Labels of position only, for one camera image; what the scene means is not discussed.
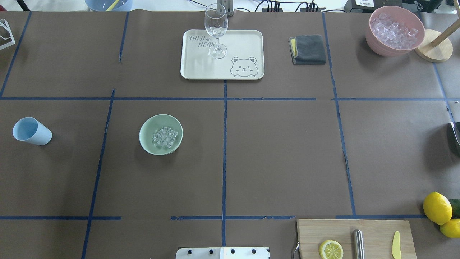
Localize green ceramic bowl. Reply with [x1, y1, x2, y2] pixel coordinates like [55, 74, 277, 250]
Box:
[139, 114, 183, 155]

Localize light blue plastic cup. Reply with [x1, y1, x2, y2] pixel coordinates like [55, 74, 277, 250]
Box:
[13, 117, 52, 146]

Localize ice cubes in bowl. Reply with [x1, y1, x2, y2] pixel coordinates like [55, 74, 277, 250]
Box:
[152, 126, 179, 149]

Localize blue bowl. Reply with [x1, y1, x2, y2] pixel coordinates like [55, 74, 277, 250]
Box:
[85, 0, 133, 12]

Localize pink bowl of ice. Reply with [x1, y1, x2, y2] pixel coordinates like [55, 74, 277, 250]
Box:
[366, 5, 425, 57]

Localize metal ice scoop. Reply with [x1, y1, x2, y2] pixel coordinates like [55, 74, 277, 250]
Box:
[447, 122, 460, 150]

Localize cream bear tray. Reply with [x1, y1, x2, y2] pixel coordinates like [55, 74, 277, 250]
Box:
[180, 29, 265, 80]

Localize grey folded cloth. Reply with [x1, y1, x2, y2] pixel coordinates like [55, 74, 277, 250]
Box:
[289, 35, 326, 65]

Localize clear wine glass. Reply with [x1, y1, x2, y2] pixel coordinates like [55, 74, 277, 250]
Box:
[204, 3, 228, 59]

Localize black power strip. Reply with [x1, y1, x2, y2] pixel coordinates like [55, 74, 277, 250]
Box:
[255, 0, 326, 13]

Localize half lemon slice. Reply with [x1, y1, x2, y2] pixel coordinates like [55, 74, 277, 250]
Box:
[319, 240, 344, 259]

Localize yellow plastic fork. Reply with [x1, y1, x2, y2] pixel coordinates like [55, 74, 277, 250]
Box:
[105, 0, 119, 12]

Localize wooden cutting board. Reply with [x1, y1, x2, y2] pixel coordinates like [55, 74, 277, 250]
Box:
[297, 219, 417, 259]

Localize yellow plastic knife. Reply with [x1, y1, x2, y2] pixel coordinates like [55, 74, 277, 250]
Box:
[392, 231, 401, 259]

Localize yellow lemon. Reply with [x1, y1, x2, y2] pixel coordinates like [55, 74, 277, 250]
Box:
[439, 219, 460, 239]
[423, 192, 453, 225]

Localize green lime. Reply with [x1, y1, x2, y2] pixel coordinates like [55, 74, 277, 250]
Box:
[448, 198, 460, 218]

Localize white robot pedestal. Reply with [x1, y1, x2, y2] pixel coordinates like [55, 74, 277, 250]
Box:
[175, 246, 271, 259]

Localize white wire cup rack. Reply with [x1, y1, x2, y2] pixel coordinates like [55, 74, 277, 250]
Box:
[0, 19, 16, 50]

